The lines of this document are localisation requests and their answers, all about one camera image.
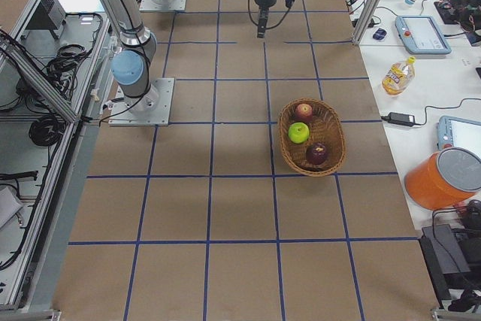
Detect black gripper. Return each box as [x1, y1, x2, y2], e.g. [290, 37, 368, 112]
[254, 0, 277, 38]

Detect red yellow apple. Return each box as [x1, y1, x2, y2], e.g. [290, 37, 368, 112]
[293, 103, 313, 124]

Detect green apple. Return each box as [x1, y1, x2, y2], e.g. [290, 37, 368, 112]
[288, 122, 310, 144]

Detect dark red apple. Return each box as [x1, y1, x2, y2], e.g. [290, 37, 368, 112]
[305, 142, 328, 165]

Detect woven wicker basket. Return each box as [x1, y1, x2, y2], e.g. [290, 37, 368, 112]
[278, 98, 346, 177]

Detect dark blue small pouch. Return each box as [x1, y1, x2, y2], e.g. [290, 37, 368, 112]
[372, 28, 387, 41]

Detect orange juice bottle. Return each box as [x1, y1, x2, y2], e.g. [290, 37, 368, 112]
[382, 56, 416, 95]

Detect blue teach pendant far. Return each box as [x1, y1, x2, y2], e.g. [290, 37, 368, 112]
[395, 16, 452, 55]

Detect blue teach pendant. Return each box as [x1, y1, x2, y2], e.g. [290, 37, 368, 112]
[437, 115, 481, 157]
[395, 16, 452, 55]

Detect black power adapter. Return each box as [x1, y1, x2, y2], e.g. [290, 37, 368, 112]
[381, 112, 416, 127]

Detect blue teach pendant near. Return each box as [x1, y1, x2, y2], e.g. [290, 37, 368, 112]
[437, 115, 481, 157]

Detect orange bucket with lid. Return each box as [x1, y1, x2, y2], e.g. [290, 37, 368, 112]
[404, 147, 480, 210]

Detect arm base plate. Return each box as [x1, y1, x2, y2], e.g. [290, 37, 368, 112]
[107, 77, 175, 126]
[140, 0, 186, 12]

